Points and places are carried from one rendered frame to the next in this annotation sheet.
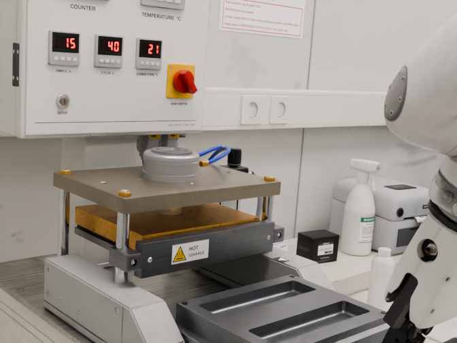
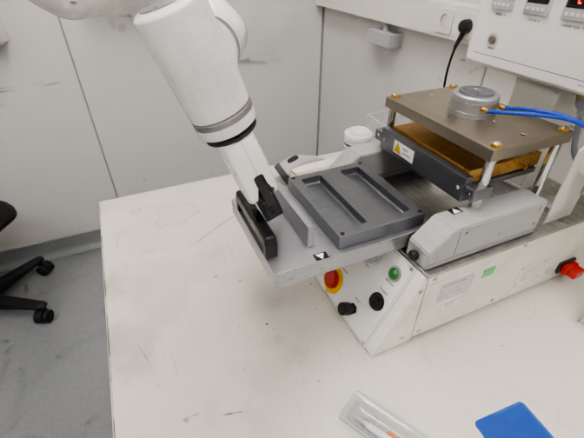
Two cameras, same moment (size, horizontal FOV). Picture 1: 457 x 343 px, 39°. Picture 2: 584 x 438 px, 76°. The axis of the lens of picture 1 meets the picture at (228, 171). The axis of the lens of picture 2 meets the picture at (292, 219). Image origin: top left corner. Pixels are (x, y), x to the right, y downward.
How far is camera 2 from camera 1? 1.04 m
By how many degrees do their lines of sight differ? 99
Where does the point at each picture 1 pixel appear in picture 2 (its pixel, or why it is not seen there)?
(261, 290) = (388, 193)
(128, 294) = (367, 148)
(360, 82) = not seen: outside the picture
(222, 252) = (421, 169)
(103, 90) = (525, 35)
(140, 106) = (554, 57)
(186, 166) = (456, 102)
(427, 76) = not seen: hidden behind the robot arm
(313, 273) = (439, 228)
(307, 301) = (365, 205)
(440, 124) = not seen: hidden behind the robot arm
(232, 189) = (447, 129)
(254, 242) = (445, 181)
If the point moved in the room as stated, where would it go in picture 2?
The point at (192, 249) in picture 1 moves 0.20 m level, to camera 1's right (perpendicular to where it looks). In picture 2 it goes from (404, 150) to (393, 206)
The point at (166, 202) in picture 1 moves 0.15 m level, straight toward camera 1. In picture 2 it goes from (404, 111) to (326, 105)
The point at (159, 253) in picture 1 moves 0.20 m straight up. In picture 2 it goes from (388, 139) to (407, 29)
